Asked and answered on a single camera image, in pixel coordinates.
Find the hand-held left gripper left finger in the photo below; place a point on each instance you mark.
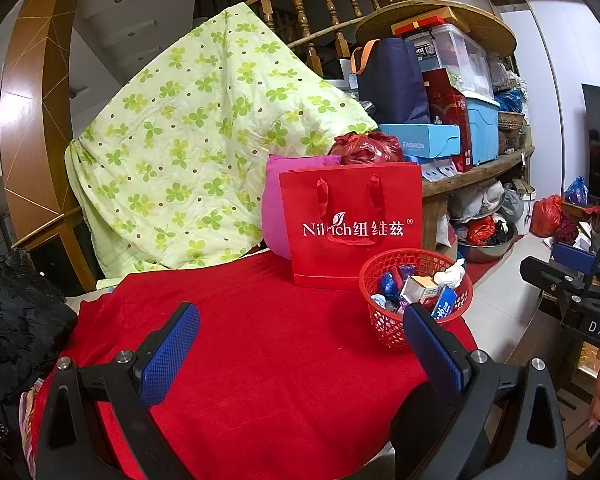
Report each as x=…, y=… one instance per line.
x=172, y=350

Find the wooden arch pillar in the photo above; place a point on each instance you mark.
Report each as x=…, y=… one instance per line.
x=35, y=110

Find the clear plastic storage box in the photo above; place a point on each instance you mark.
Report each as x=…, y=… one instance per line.
x=455, y=55

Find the green clover print quilt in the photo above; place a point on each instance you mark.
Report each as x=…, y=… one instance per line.
x=190, y=135

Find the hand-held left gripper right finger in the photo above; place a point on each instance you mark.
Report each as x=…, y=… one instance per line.
x=437, y=345

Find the small red white box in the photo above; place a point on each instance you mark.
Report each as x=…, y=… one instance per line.
x=420, y=290

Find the red paper gift bag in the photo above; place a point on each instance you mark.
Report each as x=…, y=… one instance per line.
x=350, y=260

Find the tied red plastic bag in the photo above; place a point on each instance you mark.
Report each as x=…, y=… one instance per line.
x=365, y=147

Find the red fleece blanket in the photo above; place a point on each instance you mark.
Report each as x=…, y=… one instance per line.
x=280, y=385

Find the black padded jacket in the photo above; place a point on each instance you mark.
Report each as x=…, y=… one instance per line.
x=20, y=320

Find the blue toothpaste box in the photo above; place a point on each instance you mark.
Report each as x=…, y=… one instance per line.
x=445, y=305

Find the round woven bamboo tray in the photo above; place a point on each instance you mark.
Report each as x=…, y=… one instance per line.
x=495, y=30

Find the wooden stair railing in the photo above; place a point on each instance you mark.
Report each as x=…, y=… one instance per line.
x=325, y=0

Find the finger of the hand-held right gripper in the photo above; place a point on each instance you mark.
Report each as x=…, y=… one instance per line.
x=572, y=257
x=550, y=275

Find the small blue plastic bag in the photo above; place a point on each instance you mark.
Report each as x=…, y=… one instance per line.
x=576, y=192

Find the white tissue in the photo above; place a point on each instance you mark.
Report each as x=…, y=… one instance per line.
x=450, y=275

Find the tall red gift box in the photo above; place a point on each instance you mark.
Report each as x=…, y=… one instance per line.
x=447, y=110

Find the blue plastic storage bin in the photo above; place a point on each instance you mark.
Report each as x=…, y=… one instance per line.
x=482, y=125

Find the navy tote bag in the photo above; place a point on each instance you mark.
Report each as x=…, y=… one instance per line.
x=390, y=85

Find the wicker basket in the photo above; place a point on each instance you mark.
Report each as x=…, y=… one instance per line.
x=511, y=120

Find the wooden shelf table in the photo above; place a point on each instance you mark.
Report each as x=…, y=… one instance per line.
x=480, y=167

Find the red mesh plastic basket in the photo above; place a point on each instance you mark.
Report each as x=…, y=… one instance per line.
x=390, y=330

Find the pink pillow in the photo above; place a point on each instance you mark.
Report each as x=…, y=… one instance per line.
x=275, y=200

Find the brown cardboard box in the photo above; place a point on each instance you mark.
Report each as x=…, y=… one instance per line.
x=447, y=14

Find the light blue cardboard box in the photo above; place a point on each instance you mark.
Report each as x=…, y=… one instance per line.
x=420, y=140

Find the metal basin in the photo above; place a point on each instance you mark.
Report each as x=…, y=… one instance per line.
x=485, y=250

